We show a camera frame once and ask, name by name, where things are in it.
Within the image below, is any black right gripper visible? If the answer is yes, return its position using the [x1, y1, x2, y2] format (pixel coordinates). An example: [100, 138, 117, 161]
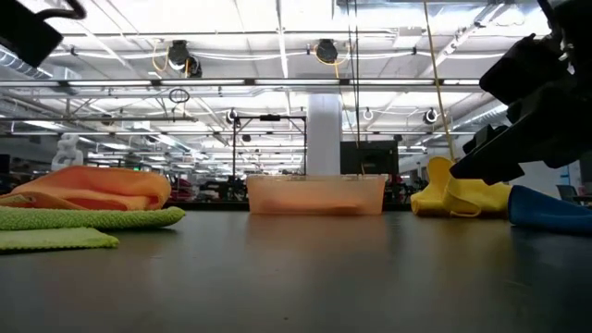
[449, 68, 592, 187]

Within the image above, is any yellow microfiber towel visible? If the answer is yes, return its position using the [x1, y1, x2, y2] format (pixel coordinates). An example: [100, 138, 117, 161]
[410, 155, 513, 218]

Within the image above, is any blue microfiber towel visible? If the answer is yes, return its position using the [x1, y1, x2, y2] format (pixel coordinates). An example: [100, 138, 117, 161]
[507, 184, 592, 235]

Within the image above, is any green microfiber towel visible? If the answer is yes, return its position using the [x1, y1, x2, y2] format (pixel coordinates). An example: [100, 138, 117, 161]
[0, 205, 187, 253]

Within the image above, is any ceiling strip light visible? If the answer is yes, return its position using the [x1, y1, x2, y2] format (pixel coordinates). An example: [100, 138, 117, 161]
[253, 79, 341, 86]
[349, 79, 436, 86]
[159, 79, 246, 86]
[68, 80, 154, 87]

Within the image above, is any white building column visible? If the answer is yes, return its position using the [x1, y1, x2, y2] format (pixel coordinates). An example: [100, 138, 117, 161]
[306, 94, 343, 177]

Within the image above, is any orange translucent plastic bin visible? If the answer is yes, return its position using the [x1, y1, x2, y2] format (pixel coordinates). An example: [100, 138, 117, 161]
[245, 173, 389, 216]

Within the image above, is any white robot figure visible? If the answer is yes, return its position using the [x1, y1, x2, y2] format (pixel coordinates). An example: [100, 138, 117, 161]
[50, 132, 85, 172]

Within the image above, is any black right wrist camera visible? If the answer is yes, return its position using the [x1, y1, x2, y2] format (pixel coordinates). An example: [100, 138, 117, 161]
[478, 32, 571, 105]

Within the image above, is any orange power cable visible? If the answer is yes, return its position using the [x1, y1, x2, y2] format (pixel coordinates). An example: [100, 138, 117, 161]
[423, 0, 457, 161]

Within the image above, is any black power cable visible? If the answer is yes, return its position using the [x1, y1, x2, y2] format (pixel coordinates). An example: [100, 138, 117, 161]
[345, 0, 363, 150]

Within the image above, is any black ceiling cord reel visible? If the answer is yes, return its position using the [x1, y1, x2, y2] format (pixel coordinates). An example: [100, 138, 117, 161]
[166, 39, 204, 79]
[314, 38, 339, 66]

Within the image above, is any black metal frame stand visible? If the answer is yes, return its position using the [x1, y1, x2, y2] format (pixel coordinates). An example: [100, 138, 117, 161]
[231, 114, 308, 178]

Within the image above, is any silver air duct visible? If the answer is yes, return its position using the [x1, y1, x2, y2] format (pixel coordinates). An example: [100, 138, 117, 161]
[0, 45, 56, 80]

